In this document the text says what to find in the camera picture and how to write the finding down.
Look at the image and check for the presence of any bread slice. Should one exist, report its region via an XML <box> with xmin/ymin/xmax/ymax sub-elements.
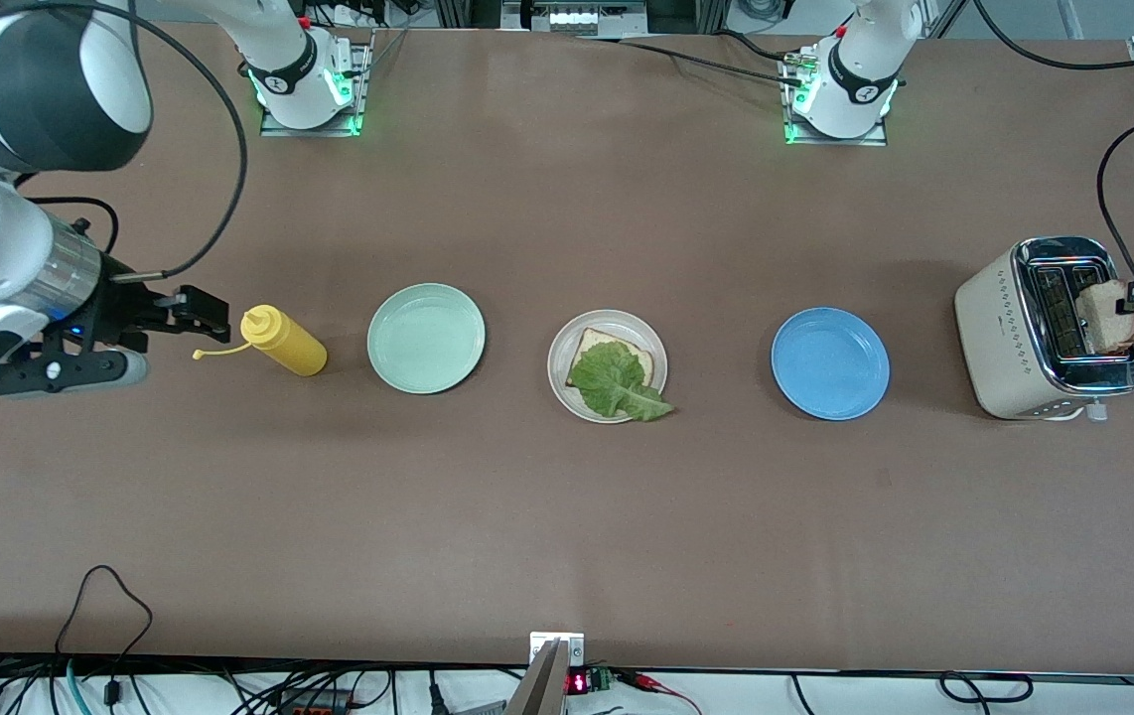
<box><xmin>1073</xmin><ymin>280</ymin><xmax>1134</xmax><ymax>356</ymax></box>
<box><xmin>572</xmin><ymin>328</ymin><xmax>656</xmax><ymax>394</ymax></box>

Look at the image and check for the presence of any yellow squeeze bottle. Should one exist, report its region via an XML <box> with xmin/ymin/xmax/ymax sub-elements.
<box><xmin>192</xmin><ymin>305</ymin><xmax>329</xmax><ymax>377</ymax></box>

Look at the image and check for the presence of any green lettuce leaf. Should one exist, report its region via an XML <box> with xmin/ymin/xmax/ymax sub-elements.
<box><xmin>568</xmin><ymin>341</ymin><xmax>675</xmax><ymax>423</ymax></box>

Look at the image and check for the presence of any green plate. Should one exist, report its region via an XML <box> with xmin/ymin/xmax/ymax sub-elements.
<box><xmin>366</xmin><ymin>283</ymin><xmax>487</xmax><ymax>395</ymax></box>

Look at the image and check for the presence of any blue plate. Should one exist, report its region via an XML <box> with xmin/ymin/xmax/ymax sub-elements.
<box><xmin>771</xmin><ymin>307</ymin><xmax>892</xmax><ymax>421</ymax></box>

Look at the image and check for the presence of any beige plate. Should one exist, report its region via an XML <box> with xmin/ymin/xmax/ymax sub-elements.
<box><xmin>547</xmin><ymin>309</ymin><xmax>668</xmax><ymax>425</ymax></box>

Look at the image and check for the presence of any beige chrome toaster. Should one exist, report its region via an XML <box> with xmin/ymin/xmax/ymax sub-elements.
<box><xmin>954</xmin><ymin>236</ymin><xmax>1134</xmax><ymax>423</ymax></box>

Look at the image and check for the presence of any metal rack structure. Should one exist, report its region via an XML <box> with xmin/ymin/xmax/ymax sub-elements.
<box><xmin>433</xmin><ymin>0</ymin><xmax>732</xmax><ymax>37</ymax></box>

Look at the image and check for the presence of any grey aluminium bar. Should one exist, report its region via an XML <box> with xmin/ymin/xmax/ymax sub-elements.
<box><xmin>505</xmin><ymin>641</ymin><xmax>570</xmax><ymax>715</ymax></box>

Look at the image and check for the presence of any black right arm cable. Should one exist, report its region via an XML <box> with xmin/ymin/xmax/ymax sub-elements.
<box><xmin>0</xmin><ymin>0</ymin><xmax>250</xmax><ymax>284</ymax></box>

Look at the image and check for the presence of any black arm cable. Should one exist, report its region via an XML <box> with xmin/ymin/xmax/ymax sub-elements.
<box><xmin>972</xmin><ymin>0</ymin><xmax>1134</xmax><ymax>319</ymax></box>
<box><xmin>0</xmin><ymin>0</ymin><xmax>250</xmax><ymax>284</ymax></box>

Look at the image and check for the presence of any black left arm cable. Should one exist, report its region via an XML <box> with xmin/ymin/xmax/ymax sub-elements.
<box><xmin>972</xmin><ymin>0</ymin><xmax>1134</xmax><ymax>319</ymax></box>

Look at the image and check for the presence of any black looped cable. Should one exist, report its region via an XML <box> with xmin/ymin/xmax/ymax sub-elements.
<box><xmin>56</xmin><ymin>564</ymin><xmax>153</xmax><ymax>656</ymax></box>

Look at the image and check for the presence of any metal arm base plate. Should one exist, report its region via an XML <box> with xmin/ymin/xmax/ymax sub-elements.
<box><xmin>259</xmin><ymin>30</ymin><xmax>366</xmax><ymax>138</ymax></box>
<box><xmin>782</xmin><ymin>50</ymin><xmax>891</xmax><ymax>148</ymax></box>

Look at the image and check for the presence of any black coiled cable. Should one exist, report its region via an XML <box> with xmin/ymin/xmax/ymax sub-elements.
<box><xmin>939</xmin><ymin>671</ymin><xmax>1035</xmax><ymax>704</ymax></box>

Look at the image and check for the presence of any short black table cable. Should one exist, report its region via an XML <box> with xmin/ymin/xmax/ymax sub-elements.
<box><xmin>716</xmin><ymin>30</ymin><xmax>791</xmax><ymax>66</ymax></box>

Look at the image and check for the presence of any metal camera bracket plate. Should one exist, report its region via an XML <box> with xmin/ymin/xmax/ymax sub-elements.
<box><xmin>529</xmin><ymin>632</ymin><xmax>586</xmax><ymax>668</ymax></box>

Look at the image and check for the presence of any long black table cable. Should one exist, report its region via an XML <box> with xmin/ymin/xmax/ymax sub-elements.
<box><xmin>575</xmin><ymin>35</ymin><xmax>808</xmax><ymax>85</ymax></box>

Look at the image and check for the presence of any red clip lead cable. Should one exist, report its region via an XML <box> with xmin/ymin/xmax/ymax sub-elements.
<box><xmin>617</xmin><ymin>670</ymin><xmax>705</xmax><ymax>715</ymax></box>

